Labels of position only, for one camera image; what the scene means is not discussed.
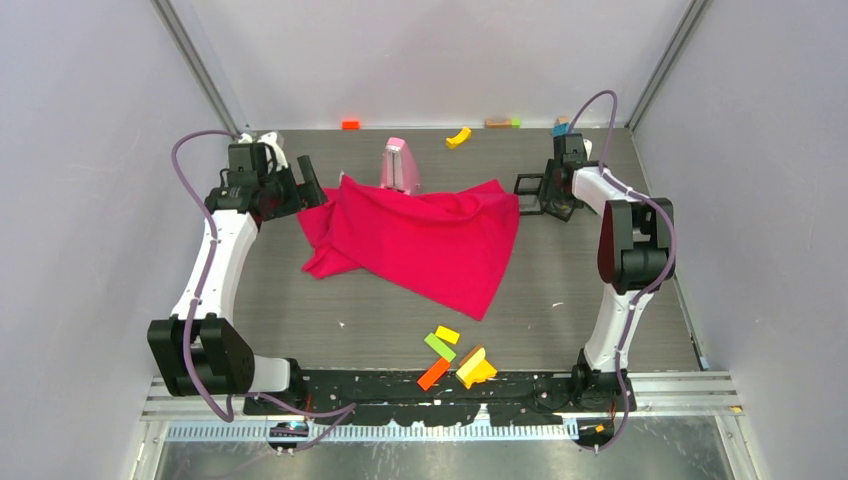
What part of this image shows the pink metronome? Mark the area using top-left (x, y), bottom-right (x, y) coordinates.
top-left (380, 137), bottom-right (420, 195)

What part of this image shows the green rectangular block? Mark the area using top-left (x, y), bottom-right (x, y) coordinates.
top-left (424, 333), bottom-right (456, 362)

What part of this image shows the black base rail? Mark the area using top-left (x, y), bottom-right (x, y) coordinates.
top-left (276, 370), bottom-right (636, 427)

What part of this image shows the yellow curved block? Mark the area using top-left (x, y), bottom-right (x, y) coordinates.
top-left (445, 127), bottom-right (472, 149)

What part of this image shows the yellow block pile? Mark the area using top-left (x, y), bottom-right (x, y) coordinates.
top-left (434, 326), bottom-right (497, 389)

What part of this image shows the orange rectangular block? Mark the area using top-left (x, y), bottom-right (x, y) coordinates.
top-left (416, 357), bottom-right (451, 391)

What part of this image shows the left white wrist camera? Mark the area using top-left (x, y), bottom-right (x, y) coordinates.
top-left (237, 131), bottom-right (290, 171)

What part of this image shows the tan wooden block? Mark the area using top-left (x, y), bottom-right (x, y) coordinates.
top-left (484, 117), bottom-right (521, 129)

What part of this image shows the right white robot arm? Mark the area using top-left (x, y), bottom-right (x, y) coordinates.
top-left (540, 133), bottom-right (676, 411)

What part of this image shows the right black display frame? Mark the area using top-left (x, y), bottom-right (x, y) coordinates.
top-left (543, 199), bottom-right (579, 222)

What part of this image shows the left black display frame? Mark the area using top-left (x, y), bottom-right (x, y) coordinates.
top-left (513, 173), bottom-right (544, 216)

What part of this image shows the blue triangular block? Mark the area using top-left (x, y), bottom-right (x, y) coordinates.
top-left (551, 116), bottom-right (571, 137)

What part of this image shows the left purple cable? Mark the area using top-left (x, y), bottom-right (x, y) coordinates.
top-left (170, 129), bottom-right (359, 452)

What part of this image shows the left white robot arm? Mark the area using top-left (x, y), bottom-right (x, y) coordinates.
top-left (147, 133), bottom-right (327, 414)

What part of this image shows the red cloth garment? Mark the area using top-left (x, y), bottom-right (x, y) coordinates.
top-left (297, 176), bottom-right (520, 321)

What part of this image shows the black display frame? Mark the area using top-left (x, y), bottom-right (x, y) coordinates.
top-left (543, 199), bottom-right (579, 222)
top-left (513, 173), bottom-right (544, 216)

